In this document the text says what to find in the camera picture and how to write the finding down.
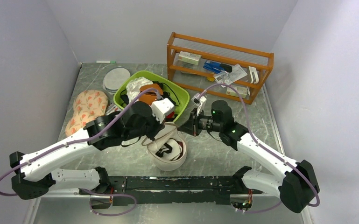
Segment green plastic basin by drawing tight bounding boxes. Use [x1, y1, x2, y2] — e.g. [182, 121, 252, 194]
[113, 70, 190, 124]

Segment blue stapler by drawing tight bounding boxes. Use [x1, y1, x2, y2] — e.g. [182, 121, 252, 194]
[203, 60, 232, 74]

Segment white green box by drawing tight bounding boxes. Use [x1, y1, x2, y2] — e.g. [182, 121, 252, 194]
[226, 85, 250, 98]
[178, 51, 201, 65]

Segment grey round pads stack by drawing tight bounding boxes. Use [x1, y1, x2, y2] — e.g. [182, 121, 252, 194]
[102, 67, 131, 95]

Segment white green box upper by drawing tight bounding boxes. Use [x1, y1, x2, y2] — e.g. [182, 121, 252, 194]
[178, 51, 201, 65]

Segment white clip holder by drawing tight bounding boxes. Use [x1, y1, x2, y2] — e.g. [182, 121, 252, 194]
[248, 66, 259, 84]

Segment black garment in basin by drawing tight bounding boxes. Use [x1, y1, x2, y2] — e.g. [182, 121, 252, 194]
[120, 81, 180, 106]

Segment orange brown bra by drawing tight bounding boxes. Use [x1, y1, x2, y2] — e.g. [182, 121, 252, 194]
[139, 84, 163, 105]

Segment floral peach insoles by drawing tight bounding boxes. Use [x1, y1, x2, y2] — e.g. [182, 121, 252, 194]
[65, 90, 108, 137]

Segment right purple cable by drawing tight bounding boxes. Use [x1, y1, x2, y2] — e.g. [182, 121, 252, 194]
[197, 83, 321, 208]

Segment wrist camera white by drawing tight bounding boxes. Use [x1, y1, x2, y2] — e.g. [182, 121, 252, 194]
[151, 98, 175, 124]
[191, 93, 207, 116]

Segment purple cable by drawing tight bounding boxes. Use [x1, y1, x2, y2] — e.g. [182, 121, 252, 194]
[197, 83, 321, 208]
[0, 88, 164, 197]

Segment wooden orange shelf rack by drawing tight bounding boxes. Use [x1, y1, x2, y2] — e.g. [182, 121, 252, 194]
[167, 32, 275, 105]

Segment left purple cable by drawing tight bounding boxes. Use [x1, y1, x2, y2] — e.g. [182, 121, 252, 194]
[0, 88, 164, 197]

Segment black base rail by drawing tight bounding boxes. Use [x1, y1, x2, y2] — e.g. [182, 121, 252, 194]
[91, 176, 251, 206]

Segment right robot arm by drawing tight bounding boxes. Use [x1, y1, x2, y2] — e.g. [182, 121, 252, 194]
[179, 100, 320, 213]

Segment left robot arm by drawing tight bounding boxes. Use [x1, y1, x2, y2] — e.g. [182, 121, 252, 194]
[10, 99, 175, 200]

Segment pack of coloured markers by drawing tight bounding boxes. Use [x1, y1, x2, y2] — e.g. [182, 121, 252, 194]
[105, 104, 122, 115]

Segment white lace garment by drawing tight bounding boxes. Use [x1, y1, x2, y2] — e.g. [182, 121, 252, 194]
[126, 77, 153, 102]

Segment white mesh laundry bag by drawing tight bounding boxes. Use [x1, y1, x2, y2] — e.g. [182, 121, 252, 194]
[141, 122, 188, 171]

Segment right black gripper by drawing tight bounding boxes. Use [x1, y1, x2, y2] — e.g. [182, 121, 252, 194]
[179, 107, 223, 136]

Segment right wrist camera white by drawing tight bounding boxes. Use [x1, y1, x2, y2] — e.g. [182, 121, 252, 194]
[191, 93, 207, 116]

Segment clear plastic packet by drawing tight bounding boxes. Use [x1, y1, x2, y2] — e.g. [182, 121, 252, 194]
[214, 64, 248, 87]

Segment white green box lower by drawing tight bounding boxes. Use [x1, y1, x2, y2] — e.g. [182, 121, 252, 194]
[226, 85, 250, 98]

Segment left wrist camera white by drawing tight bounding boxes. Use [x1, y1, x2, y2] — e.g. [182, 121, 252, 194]
[151, 98, 175, 124]

